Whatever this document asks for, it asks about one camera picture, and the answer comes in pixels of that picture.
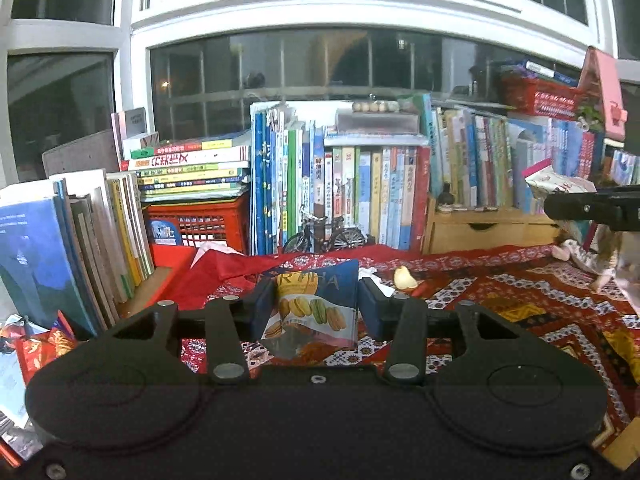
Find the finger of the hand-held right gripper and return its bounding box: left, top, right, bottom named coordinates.
left=544, top=185, right=640, bottom=233

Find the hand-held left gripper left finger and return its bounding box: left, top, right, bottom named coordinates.
left=107, top=277, right=278, bottom=385

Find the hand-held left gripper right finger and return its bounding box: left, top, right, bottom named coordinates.
left=357, top=277, right=521, bottom=385

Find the bread piece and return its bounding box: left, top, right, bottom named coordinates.
left=393, top=266, right=420, bottom=291

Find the white snack bag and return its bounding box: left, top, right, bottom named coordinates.
left=522, top=165, right=640, bottom=311

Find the blue macaron snack packet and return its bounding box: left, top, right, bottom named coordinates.
left=255, top=259, right=361, bottom=361

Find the row of colourful slim books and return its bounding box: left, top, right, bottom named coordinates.
left=430, top=102, right=606, bottom=211

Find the row of blue green books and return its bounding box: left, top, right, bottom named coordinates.
left=250, top=100, right=433, bottom=256

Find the stack of flat books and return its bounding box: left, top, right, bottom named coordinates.
left=120, top=132, right=251, bottom=203

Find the row of pale-spine books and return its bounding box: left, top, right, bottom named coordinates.
left=0, top=170, right=156, bottom=336

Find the plain red cloth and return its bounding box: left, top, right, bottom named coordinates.
left=187, top=242, right=301, bottom=311

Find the black model bicycle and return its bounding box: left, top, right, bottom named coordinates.
left=282, top=205, right=368, bottom=253

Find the red plastic crate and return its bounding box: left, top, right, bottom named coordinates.
left=142, top=192, right=251, bottom=256

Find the wooden drawer box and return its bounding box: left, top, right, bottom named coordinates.
left=422, top=195, right=566, bottom=256

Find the patterned red tablecloth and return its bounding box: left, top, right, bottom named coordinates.
left=180, top=242, right=640, bottom=451

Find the pink house-shaped box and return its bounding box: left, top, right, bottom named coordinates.
left=577, top=46, right=628, bottom=142

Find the red plastic basket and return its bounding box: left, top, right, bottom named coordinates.
left=500, top=72, right=583, bottom=118

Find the blue picture card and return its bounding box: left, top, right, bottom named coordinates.
left=149, top=220, right=181, bottom=246

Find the grey metal box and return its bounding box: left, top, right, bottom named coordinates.
left=335, top=109, right=421, bottom=136

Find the red gold snack packet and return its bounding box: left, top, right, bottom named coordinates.
left=15, top=317, right=83, bottom=386

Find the grey board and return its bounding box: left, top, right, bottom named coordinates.
left=42, top=129, right=121, bottom=178

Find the white framed window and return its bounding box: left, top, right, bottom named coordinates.
left=0, top=0, right=640, bottom=186

